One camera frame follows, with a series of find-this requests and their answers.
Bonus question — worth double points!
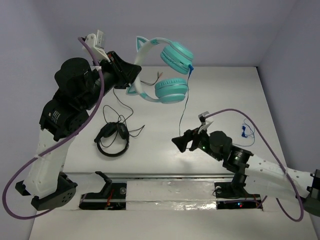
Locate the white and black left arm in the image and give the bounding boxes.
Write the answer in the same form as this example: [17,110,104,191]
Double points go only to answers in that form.
[15,51,142,211]

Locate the black headphone cable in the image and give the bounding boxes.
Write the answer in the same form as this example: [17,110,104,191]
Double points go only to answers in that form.
[99,71,164,149]

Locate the teal cat ear headphones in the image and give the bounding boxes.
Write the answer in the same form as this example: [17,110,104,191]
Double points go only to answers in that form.
[126,36,194,104]

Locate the blue headphone cable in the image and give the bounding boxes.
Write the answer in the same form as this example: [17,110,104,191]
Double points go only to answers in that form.
[177,64,256,148]

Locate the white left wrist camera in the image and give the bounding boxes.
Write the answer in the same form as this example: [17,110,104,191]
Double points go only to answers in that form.
[84,29,110,62]

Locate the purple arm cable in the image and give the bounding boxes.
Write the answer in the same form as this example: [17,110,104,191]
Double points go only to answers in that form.
[206,108,305,222]
[2,36,106,221]

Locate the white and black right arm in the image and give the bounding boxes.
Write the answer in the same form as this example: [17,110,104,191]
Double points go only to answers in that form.
[171,129,320,216]

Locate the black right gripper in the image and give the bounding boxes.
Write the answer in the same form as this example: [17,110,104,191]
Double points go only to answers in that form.
[172,123,223,162]

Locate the white front cover board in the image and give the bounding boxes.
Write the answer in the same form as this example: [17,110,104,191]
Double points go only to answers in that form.
[28,178,316,240]

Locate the black headphones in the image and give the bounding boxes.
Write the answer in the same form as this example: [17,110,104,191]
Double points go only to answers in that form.
[94,121,130,158]

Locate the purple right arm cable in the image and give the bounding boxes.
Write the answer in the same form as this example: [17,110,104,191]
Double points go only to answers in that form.
[206,108,305,222]

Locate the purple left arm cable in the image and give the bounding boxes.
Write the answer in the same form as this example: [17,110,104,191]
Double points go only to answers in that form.
[2,36,106,221]

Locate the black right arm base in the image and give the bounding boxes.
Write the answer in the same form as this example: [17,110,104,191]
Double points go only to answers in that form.
[212,173,263,210]

